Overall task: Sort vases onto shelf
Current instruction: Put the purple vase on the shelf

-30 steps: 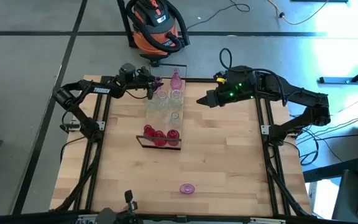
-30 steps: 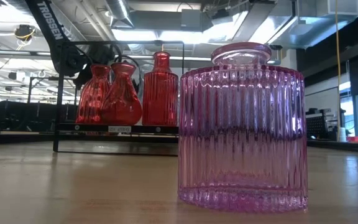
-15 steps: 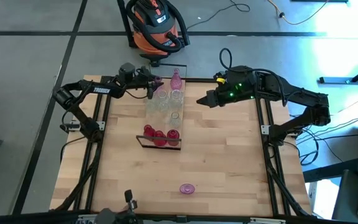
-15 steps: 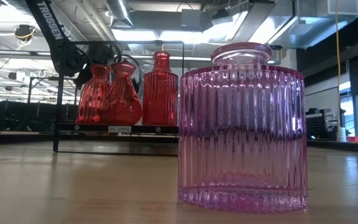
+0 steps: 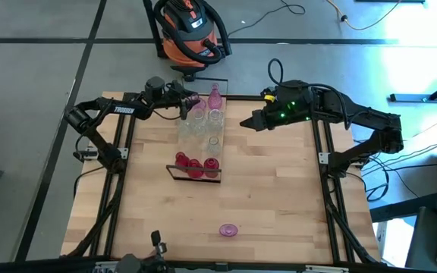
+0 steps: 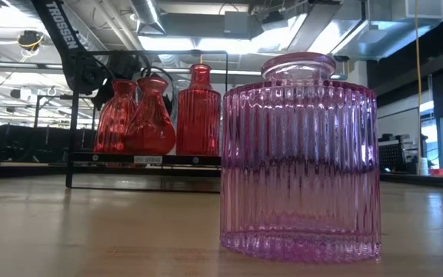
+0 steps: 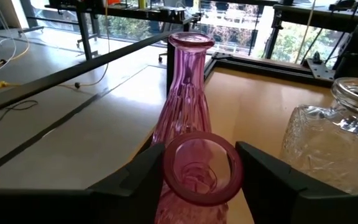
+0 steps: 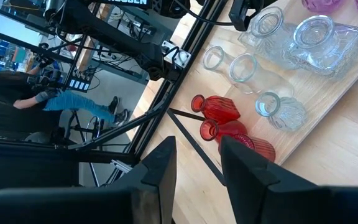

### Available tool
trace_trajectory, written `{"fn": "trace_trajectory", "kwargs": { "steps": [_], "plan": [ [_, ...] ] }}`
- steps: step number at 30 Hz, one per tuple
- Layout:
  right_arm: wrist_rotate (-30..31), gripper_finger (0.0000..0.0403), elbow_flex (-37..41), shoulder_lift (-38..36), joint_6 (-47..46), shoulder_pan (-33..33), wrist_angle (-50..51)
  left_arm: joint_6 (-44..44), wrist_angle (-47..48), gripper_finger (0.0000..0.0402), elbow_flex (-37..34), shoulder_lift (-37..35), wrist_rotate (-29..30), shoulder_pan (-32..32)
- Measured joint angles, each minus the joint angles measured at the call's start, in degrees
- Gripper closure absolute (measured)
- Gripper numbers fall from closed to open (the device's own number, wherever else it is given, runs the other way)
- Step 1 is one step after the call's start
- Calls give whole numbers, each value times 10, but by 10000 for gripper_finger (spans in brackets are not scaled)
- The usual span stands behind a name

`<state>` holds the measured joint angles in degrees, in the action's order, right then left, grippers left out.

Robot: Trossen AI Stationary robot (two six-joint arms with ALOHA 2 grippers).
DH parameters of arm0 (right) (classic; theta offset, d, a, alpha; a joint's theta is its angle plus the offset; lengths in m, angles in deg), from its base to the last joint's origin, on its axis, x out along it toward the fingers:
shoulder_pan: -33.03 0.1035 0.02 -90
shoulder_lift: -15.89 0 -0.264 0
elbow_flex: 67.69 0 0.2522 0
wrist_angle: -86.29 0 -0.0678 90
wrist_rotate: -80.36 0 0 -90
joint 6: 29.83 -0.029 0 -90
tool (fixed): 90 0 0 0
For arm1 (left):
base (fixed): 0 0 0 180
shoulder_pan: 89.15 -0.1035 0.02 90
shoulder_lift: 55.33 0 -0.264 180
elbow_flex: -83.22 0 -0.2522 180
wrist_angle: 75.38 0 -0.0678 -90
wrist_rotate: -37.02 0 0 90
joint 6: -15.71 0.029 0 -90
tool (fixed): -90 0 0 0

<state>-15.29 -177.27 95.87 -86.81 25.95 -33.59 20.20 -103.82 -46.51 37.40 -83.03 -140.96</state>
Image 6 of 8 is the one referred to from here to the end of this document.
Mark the grey ceiling junction box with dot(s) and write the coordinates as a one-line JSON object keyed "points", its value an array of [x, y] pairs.
{"points": [[238, 25]]}

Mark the black pegboard rack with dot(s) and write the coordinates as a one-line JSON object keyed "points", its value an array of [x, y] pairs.
{"points": [[392, 155]]}

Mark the silver ceiling air duct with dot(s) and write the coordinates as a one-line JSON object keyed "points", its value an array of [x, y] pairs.
{"points": [[379, 34]]}

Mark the fluorescent ceiling light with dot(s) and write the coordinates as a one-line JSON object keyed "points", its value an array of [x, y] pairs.
{"points": [[202, 45]]}

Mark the red ribbed bottle vase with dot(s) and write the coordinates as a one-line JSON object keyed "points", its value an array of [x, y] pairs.
{"points": [[197, 123]]}

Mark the pink ribbed cylinder jar vase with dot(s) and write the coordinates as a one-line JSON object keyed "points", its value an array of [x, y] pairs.
{"points": [[302, 173]]}

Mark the red flared-rim bulb vase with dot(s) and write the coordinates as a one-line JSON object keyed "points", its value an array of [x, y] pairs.
{"points": [[150, 131]]}

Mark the small red box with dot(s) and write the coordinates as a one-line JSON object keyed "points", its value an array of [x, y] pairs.
{"points": [[440, 172]]}

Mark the white paper cup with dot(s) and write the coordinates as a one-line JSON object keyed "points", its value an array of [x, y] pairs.
{"points": [[424, 166]]}

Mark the red tapered ribbed vase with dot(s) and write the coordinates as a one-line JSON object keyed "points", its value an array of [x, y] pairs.
{"points": [[112, 123]]}

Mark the black ceiling camera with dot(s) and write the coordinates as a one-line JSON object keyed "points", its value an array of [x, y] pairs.
{"points": [[29, 39]]}

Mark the silver round ceiling duct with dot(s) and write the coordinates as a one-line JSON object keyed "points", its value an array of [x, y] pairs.
{"points": [[148, 15]]}

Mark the black frame wooden shelf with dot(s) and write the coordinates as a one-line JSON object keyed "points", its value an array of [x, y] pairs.
{"points": [[110, 158]]}

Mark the black workbench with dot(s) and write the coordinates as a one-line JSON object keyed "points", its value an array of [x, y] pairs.
{"points": [[33, 144]]}

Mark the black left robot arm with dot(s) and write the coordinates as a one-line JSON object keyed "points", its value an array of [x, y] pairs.
{"points": [[76, 63]]}

